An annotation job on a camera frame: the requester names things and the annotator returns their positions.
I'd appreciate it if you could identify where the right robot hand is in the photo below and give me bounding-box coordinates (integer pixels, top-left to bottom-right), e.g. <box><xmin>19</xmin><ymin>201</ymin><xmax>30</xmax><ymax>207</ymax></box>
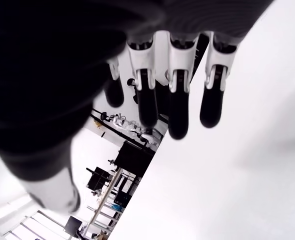
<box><xmin>0</xmin><ymin>0</ymin><xmax>276</xmax><ymax>215</ymax></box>

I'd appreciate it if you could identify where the black monitor screen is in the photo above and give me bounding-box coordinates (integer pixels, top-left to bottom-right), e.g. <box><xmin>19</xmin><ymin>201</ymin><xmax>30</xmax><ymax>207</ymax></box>
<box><xmin>87</xmin><ymin>166</ymin><xmax>113</xmax><ymax>191</ymax></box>

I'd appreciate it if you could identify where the black box cabinet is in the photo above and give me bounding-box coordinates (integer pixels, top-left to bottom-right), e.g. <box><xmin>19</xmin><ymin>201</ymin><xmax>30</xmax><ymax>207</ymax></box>
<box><xmin>114</xmin><ymin>141</ymin><xmax>155</xmax><ymax>176</ymax></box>

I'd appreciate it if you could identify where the metal shelving rack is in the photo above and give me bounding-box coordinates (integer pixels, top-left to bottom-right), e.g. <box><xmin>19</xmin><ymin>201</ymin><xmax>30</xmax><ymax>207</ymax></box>
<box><xmin>83</xmin><ymin>167</ymin><xmax>145</xmax><ymax>238</ymax></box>

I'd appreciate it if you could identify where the dark grey flat panel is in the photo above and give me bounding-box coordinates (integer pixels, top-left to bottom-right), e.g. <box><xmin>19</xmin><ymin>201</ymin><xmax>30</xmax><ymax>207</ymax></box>
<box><xmin>64</xmin><ymin>216</ymin><xmax>84</xmax><ymax>238</ymax></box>

